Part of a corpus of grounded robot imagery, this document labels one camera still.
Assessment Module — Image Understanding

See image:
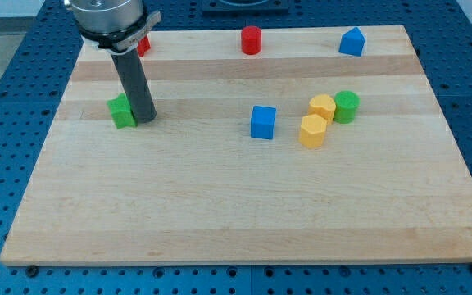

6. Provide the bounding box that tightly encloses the red block behind arm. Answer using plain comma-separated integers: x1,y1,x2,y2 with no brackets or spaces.
137,35,151,57

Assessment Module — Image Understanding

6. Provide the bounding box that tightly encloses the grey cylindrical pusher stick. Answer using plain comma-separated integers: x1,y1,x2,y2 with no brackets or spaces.
111,49,157,124

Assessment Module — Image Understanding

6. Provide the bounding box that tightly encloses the yellow heart block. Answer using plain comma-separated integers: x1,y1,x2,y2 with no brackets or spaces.
307,94,336,125

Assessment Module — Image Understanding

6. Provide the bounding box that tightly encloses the wooden board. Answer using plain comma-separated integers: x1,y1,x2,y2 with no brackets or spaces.
0,25,472,266

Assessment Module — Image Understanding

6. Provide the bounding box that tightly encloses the blue pentagon block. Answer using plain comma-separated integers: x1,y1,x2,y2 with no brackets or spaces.
338,27,365,57

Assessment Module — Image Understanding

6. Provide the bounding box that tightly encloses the yellow hexagon block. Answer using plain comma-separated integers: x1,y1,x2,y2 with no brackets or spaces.
298,114,327,148

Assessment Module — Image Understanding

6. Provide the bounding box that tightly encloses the green star block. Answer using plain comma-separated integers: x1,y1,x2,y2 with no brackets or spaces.
107,93,138,129

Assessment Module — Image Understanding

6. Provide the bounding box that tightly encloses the blue cube block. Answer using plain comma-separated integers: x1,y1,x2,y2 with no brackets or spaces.
250,106,276,140

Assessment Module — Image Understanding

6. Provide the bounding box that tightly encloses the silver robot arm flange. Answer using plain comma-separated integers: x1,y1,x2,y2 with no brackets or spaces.
63,0,161,55

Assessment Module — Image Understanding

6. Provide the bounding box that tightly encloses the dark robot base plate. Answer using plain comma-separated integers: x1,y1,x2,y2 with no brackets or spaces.
201,0,290,14

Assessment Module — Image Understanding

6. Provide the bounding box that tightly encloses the red cylinder block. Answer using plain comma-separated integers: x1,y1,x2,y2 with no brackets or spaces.
240,25,262,55

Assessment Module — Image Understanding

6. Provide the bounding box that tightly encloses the green cylinder block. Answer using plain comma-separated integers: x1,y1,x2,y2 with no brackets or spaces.
334,90,360,124

